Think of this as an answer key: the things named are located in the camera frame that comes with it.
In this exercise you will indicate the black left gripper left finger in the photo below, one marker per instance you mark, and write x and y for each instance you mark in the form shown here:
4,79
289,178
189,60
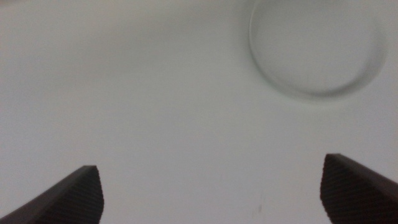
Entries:
71,199

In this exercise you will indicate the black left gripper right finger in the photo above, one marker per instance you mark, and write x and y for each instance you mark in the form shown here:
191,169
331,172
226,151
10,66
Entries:
357,193

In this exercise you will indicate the white shallow bowl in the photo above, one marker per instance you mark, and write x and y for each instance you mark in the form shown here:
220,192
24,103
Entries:
314,46

